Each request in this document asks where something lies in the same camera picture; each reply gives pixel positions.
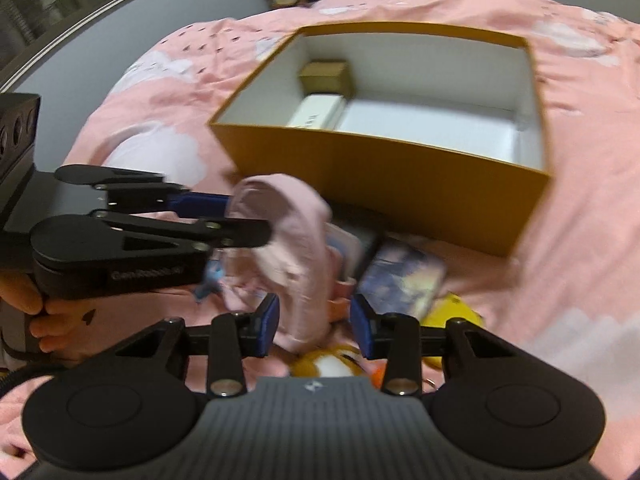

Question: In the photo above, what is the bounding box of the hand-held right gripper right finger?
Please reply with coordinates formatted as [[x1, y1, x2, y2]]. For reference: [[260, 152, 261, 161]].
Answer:
[[349, 295, 507, 396]]

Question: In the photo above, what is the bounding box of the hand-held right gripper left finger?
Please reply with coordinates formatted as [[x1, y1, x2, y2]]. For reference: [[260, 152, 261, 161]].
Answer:
[[114, 294, 281, 397]]

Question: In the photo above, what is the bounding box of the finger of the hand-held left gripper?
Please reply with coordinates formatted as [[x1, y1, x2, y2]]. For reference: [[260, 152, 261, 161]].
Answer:
[[94, 175, 233, 222], [92, 210, 274, 262]]

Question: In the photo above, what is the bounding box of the purple printed box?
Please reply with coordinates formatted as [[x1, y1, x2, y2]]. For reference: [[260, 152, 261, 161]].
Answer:
[[356, 239, 447, 319]]

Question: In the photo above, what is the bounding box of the white flat box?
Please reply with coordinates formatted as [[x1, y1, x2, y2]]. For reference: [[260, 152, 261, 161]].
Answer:
[[286, 94, 348, 131]]

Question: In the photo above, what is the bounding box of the small gold box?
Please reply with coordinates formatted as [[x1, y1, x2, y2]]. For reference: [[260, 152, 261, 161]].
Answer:
[[299, 60, 353, 98]]

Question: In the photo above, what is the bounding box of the person's left hand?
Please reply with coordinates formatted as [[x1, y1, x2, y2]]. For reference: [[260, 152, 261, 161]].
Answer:
[[0, 274, 76, 356]]

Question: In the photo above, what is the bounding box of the pink striped panda plush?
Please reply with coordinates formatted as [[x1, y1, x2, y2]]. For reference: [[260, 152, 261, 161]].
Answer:
[[222, 174, 334, 354]]

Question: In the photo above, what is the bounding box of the orange cardboard box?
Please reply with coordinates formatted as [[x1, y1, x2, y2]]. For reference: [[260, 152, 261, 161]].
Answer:
[[207, 21, 552, 259]]

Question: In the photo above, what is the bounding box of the yellow plush toy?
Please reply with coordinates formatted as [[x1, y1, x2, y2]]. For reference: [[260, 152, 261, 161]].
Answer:
[[419, 292, 485, 363]]

